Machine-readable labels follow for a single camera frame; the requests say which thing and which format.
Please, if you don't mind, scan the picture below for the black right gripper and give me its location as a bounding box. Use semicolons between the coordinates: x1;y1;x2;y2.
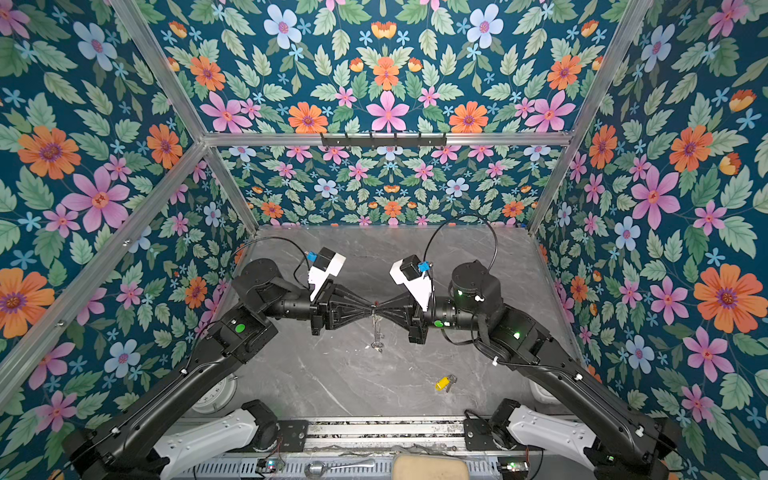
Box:
375;291;489;347

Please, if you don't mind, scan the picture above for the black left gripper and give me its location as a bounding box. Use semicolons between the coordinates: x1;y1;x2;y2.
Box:
259;276;375;336

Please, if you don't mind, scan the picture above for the large keyring with red grip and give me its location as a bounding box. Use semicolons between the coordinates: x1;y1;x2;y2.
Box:
370;301;384;353

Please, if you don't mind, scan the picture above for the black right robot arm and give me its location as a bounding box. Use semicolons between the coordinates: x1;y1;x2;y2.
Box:
379;255;681;479

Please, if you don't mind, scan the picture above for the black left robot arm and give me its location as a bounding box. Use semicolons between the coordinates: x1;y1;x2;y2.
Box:
62;258;373;479

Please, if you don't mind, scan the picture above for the beige foam pad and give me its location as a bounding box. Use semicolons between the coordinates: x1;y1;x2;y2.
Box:
391;454;470;480

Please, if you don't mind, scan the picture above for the round white alarm clock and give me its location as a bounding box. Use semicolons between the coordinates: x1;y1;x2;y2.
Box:
193;374;237;415

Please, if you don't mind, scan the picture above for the metal spoon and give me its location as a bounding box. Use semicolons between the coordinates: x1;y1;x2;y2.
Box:
304;459;376;479

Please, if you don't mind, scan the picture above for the aluminium horizontal back bar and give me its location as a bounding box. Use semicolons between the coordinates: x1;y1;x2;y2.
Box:
204;132;572;148

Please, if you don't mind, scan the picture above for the aluminium left diagonal bar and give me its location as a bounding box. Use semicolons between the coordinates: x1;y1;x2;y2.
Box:
1;141;207;408

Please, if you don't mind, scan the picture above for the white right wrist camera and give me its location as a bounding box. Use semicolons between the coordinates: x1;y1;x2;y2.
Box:
390;254;433;311

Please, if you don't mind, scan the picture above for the black right camera cable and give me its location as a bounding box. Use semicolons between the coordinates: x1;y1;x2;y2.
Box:
422;214;499;271

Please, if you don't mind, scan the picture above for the black camera cable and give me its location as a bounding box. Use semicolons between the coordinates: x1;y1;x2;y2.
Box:
422;214;499;271
239;236;313;289

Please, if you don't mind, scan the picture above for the black left camera cable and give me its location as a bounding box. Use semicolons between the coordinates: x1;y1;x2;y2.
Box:
239;236;313;289

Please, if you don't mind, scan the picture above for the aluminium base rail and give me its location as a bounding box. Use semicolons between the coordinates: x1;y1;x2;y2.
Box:
179;415;637;460

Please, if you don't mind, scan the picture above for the black hook rail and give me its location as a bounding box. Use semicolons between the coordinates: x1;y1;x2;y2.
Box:
320;133;448;148

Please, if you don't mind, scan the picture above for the aluminium frame post back left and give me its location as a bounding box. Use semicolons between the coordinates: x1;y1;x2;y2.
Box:
111;1;258;236

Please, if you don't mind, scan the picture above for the aluminium frame post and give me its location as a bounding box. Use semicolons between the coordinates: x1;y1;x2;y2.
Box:
528;0;653;237
111;1;258;236

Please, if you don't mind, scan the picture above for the aluminium frame post back right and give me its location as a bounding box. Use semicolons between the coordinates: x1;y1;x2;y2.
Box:
528;0;653;237

